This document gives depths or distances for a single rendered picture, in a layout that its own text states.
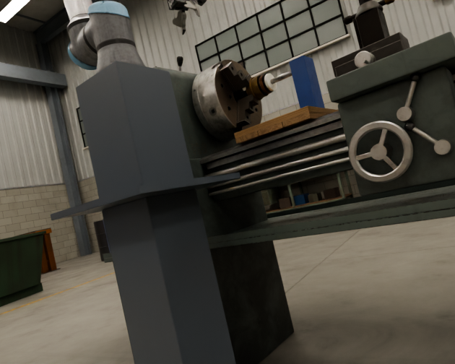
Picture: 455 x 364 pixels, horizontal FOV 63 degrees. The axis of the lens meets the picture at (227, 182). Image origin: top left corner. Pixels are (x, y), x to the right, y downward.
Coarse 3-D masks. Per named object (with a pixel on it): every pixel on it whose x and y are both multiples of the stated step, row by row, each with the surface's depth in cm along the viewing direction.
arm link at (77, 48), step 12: (72, 0) 118; (84, 0) 119; (72, 12) 118; (84, 12) 118; (72, 24) 117; (84, 24) 117; (72, 36) 118; (72, 48) 120; (84, 48) 116; (72, 60) 122; (84, 60) 120; (96, 60) 119
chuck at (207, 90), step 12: (228, 60) 152; (204, 72) 149; (216, 72) 144; (204, 84) 145; (216, 84) 142; (228, 84) 148; (204, 96) 144; (216, 96) 141; (228, 96) 147; (204, 108) 146; (216, 108) 143; (228, 108) 146; (216, 120) 146; (228, 120) 144; (252, 120) 156; (228, 132) 150
